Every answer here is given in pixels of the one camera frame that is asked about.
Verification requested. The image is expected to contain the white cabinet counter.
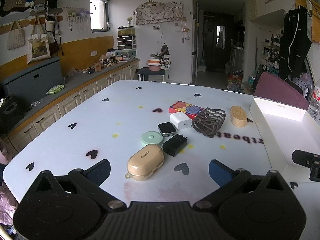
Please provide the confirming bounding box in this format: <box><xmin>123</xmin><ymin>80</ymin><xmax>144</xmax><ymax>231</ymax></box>
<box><xmin>3</xmin><ymin>59</ymin><xmax>139</xmax><ymax>155</ymax></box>

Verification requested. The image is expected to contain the beige Kinyo case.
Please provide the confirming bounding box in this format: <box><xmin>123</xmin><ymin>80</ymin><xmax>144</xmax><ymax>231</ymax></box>
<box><xmin>125</xmin><ymin>144</ymin><xmax>164</xmax><ymax>181</ymax></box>

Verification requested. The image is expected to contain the plastic drawer unit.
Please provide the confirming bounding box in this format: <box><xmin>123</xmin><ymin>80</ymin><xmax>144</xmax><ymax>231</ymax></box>
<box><xmin>117</xmin><ymin>26</ymin><xmax>136</xmax><ymax>50</ymax></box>

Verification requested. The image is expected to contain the purple armchair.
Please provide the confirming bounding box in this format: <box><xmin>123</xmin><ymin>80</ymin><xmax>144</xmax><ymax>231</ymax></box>
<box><xmin>254</xmin><ymin>72</ymin><xmax>309</xmax><ymax>110</ymax></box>

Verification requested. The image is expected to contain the oval wooden block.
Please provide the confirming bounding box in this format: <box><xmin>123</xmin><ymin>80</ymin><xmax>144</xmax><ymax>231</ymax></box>
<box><xmin>230</xmin><ymin>106</ymin><xmax>247</xmax><ymax>128</ymax></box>

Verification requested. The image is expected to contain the small dark stool table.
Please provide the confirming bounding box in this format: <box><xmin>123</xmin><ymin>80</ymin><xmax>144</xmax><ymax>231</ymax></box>
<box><xmin>136</xmin><ymin>67</ymin><xmax>165</xmax><ymax>82</ymax></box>

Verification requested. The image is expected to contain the clear water bottle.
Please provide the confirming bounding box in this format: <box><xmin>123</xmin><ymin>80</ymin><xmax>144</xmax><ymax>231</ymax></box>
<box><xmin>308</xmin><ymin>85</ymin><xmax>320</xmax><ymax>124</ymax></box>

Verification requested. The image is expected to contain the smartwatch with black screen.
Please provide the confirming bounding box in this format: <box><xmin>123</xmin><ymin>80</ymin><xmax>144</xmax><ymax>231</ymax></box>
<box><xmin>158</xmin><ymin>122</ymin><xmax>177</xmax><ymax>137</ymax></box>

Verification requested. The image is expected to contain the black power adapter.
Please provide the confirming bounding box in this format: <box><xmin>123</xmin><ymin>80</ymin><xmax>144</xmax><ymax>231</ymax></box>
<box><xmin>162</xmin><ymin>134</ymin><xmax>187</xmax><ymax>157</ymax></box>

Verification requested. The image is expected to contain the canvas tote bag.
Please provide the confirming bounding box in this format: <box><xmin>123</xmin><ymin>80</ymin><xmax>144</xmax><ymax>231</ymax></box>
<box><xmin>27</xmin><ymin>16</ymin><xmax>51</xmax><ymax>64</ymax></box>

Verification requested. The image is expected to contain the pink pot on stool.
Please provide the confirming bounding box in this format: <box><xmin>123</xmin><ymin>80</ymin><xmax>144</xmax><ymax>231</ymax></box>
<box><xmin>146</xmin><ymin>59</ymin><xmax>161</xmax><ymax>72</ymax></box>

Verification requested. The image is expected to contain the black hanging jacket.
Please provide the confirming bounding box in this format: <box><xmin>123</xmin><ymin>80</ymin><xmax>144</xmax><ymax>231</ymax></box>
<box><xmin>279</xmin><ymin>5</ymin><xmax>312</xmax><ymax>80</ymax></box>

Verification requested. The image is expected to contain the mint green round tape measure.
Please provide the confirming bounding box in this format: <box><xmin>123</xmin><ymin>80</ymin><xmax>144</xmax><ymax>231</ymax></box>
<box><xmin>140</xmin><ymin>131</ymin><xmax>163</xmax><ymax>147</ymax></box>

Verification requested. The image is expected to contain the grey storage box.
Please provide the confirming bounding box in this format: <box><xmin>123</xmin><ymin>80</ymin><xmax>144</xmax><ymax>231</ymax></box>
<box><xmin>1</xmin><ymin>57</ymin><xmax>64</xmax><ymax>105</ymax></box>

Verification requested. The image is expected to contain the colourful card box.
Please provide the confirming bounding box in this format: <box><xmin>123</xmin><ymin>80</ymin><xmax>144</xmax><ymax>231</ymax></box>
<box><xmin>168</xmin><ymin>101</ymin><xmax>204</xmax><ymax>120</ymax></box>

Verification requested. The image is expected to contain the white power adapter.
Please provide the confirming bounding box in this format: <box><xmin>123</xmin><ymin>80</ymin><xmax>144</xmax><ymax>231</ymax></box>
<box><xmin>169</xmin><ymin>112</ymin><xmax>192</xmax><ymax>131</ymax></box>

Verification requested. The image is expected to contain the white cardboard tray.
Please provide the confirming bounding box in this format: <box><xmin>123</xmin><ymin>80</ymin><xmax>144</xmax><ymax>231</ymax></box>
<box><xmin>250</xmin><ymin>98</ymin><xmax>319</xmax><ymax>183</ymax></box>

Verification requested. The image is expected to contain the white quilted bag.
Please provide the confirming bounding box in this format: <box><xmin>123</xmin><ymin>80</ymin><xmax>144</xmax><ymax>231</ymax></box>
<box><xmin>7</xmin><ymin>20</ymin><xmax>25</xmax><ymax>50</ymax></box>

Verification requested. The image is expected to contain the dark brown wavy hair claw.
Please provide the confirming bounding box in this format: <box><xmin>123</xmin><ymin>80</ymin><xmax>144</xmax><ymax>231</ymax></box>
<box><xmin>191</xmin><ymin>107</ymin><xmax>226</xmax><ymax>138</ymax></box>

